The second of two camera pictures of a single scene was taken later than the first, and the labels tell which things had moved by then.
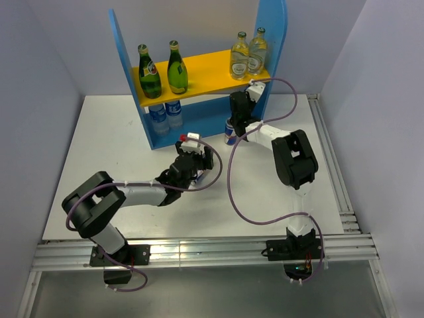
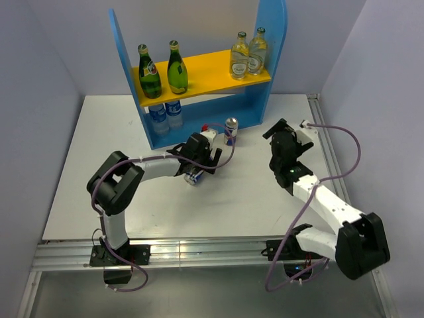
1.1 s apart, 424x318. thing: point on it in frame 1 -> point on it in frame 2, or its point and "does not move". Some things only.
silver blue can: x=230 y=134 does not move
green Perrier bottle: x=150 y=83 does not move
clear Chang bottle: x=258 y=54 does not move
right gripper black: x=252 y=103 -> x=283 y=124
